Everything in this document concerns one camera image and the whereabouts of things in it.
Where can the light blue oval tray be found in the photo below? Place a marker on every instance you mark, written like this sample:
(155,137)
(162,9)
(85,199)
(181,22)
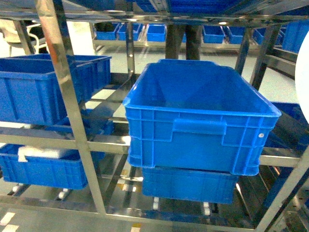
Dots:
(302,77)

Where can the large blue crate on shelf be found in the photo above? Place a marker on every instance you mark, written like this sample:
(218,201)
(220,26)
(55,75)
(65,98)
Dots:
(197,115)

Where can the blue crate lower shelf centre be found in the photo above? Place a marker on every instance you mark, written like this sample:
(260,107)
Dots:
(189,185)

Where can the blue crate left lower layer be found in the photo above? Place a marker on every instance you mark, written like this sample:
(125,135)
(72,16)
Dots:
(66,172)

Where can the blue crate layer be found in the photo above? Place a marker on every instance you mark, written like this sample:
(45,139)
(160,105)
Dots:
(66,172)
(43,109)

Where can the stainless steel shelf rack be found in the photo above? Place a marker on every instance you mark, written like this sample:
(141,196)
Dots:
(273,200)

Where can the blue crate behind left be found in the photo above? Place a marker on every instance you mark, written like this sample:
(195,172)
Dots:
(96,70)

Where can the white item in crate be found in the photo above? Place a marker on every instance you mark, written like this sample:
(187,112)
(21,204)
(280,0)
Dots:
(53,153)

